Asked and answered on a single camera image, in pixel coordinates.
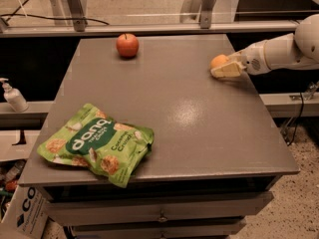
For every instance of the white cardboard box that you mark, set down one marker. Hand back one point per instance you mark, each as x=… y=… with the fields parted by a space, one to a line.
x=25 y=217

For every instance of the metal frame bracket left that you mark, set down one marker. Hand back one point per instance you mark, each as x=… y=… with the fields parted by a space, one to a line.
x=78 y=9

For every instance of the white pump bottle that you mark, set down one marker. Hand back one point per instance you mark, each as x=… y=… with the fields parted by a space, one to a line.
x=13 y=97

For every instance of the green rice chip bag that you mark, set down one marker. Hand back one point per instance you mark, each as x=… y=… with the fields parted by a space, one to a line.
x=93 y=140

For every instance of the grey drawer cabinet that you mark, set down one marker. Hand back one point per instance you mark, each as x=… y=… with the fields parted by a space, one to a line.
x=216 y=155

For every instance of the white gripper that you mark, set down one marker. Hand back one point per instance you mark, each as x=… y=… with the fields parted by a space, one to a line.
x=253 y=62

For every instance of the metal frame bracket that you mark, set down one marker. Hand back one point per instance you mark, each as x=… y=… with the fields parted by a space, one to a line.
x=205 y=13
x=78 y=9

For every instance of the metal frame bracket right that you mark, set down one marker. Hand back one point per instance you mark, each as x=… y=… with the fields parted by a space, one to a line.
x=205 y=13

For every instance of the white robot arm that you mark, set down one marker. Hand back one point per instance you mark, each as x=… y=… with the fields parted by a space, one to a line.
x=294 y=51

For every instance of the orange fruit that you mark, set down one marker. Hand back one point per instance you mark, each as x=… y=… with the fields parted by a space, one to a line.
x=218 y=61

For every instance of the red apple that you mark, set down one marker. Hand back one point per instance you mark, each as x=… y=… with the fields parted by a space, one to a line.
x=127 y=45

